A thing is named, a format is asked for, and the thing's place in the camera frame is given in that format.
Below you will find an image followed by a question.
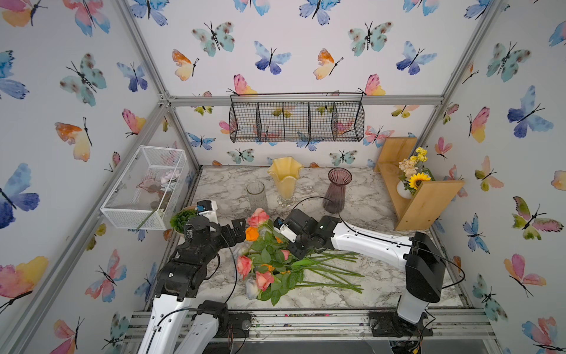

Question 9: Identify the orange rose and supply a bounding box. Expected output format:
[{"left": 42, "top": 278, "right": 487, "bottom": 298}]
[{"left": 246, "top": 227, "right": 259, "bottom": 242}]

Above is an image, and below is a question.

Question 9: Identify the pink rose tall stem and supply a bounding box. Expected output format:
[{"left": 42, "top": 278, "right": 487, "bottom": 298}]
[{"left": 247, "top": 209, "right": 283, "bottom": 243}]

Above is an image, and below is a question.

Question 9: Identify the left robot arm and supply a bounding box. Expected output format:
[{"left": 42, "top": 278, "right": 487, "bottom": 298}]
[{"left": 138, "top": 215, "right": 246, "bottom": 353}]

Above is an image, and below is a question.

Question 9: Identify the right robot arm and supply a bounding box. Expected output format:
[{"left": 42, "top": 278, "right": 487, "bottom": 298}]
[{"left": 274, "top": 209, "right": 447, "bottom": 326}]

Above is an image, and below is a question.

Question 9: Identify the green succulent in pink pot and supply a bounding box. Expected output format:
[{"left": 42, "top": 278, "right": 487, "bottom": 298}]
[{"left": 170, "top": 206, "right": 199, "bottom": 235}]

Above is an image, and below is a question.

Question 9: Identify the clear glass vase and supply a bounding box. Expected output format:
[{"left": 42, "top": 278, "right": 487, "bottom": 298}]
[{"left": 246, "top": 181, "right": 269, "bottom": 212}]

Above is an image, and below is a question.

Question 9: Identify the pink rose middle left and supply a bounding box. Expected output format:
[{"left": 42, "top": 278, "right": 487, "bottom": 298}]
[{"left": 237, "top": 255, "right": 253, "bottom": 280}]

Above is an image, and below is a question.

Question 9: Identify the purple ribbed glass vase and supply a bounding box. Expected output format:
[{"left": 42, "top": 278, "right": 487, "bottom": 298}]
[{"left": 323, "top": 168, "right": 352, "bottom": 214}]

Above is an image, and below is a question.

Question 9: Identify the yellow ruffled glass vase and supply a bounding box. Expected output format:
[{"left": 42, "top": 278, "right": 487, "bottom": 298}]
[{"left": 268, "top": 156, "right": 304, "bottom": 207}]

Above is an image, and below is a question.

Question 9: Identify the pink rose lower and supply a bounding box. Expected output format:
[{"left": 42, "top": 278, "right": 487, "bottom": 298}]
[{"left": 256, "top": 271, "right": 275, "bottom": 291}]

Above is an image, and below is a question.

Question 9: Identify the white blue rose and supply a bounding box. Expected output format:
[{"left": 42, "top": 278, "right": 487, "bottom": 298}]
[{"left": 246, "top": 279, "right": 261, "bottom": 300}]

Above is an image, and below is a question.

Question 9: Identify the sunflower bouquet in white vase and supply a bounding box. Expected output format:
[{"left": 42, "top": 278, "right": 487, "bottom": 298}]
[{"left": 396, "top": 147, "right": 435, "bottom": 199}]

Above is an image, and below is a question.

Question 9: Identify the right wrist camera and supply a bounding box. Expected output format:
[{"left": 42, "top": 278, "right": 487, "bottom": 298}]
[{"left": 279, "top": 224, "right": 298, "bottom": 243}]

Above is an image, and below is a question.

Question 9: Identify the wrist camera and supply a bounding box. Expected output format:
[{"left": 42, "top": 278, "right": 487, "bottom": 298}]
[
  {"left": 196, "top": 200, "right": 218, "bottom": 227},
  {"left": 279, "top": 224, "right": 298, "bottom": 243}
]

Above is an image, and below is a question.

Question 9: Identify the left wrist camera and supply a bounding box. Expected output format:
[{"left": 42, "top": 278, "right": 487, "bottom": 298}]
[{"left": 196, "top": 200, "right": 218, "bottom": 227}]

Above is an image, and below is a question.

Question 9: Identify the white mesh wall box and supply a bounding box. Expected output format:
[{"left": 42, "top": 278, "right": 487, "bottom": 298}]
[{"left": 100, "top": 145, "right": 189, "bottom": 231}]

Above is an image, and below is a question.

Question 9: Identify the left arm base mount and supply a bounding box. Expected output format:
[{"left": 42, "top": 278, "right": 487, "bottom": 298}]
[{"left": 192, "top": 300, "right": 252, "bottom": 339}]

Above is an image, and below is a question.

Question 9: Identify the black wire wall basket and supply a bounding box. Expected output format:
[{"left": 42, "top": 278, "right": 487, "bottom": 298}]
[{"left": 228, "top": 92, "right": 366, "bottom": 143}]

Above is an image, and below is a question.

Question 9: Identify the wooden wall shelf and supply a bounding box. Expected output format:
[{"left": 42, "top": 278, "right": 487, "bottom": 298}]
[{"left": 374, "top": 136, "right": 466, "bottom": 231}]

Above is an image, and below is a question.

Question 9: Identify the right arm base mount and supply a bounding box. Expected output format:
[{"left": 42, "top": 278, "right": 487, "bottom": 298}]
[{"left": 368, "top": 311, "right": 433, "bottom": 338}]

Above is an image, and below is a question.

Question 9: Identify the aluminium front rail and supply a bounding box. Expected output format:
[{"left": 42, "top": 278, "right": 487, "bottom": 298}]
[{"left": 123, "top": 308, "right": 498, "bottom": 342}]

